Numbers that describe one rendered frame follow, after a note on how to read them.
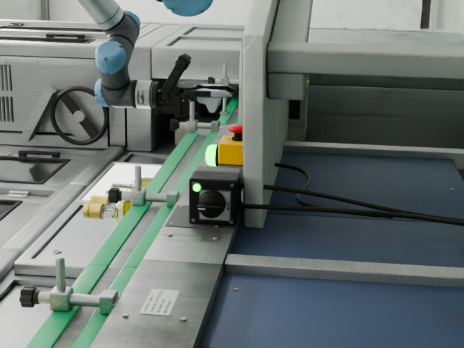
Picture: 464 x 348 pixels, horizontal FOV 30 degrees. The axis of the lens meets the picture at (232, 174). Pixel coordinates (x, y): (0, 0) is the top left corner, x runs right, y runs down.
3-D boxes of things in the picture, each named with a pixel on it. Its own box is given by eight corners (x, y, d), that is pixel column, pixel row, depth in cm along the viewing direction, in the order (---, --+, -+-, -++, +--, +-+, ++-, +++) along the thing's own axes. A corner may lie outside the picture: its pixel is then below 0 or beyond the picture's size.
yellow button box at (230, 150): (258, 169, 178) (222, 168, 178) (259, 134, 176) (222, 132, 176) (255, 179, 171) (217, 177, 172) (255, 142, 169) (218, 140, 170)
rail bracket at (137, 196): (181, 202, 162) (112, 198, 163) (181, 164, 160) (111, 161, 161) (178, 209, 158) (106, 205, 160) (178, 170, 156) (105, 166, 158)
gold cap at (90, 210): (101, 201, 198) (83, 201, 198) (100, 217, 197) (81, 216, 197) (105, 206, 201) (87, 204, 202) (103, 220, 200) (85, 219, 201)
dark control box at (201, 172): (244, 211, 151) (196, 209, 152) (244, 168, 149) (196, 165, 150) (238, 227, 144) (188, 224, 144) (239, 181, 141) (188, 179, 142)
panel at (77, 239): (214, 175, 283) (112, 170, 286) (214, 166, 282) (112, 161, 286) (158, 284, 197) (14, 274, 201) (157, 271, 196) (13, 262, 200)
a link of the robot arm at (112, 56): (101, 30, 225) (108, 61, 233) (90, 59, 218) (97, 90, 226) (130, 31, 224) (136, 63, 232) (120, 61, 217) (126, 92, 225)
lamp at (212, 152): (221, 163, 177) (207, 163, 177) (221, 142, 176) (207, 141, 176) (218, 169, 173) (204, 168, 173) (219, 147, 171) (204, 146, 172)
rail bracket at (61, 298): (122, 305, 118) (27, 299, 120) (121, 255, 116) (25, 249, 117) (115, 317, 114) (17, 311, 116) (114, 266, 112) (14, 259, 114)
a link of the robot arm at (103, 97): (91, 90, 226) (97, 113, 233) (132, 92, 225) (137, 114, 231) (97, 70, 231) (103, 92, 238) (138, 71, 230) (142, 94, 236)
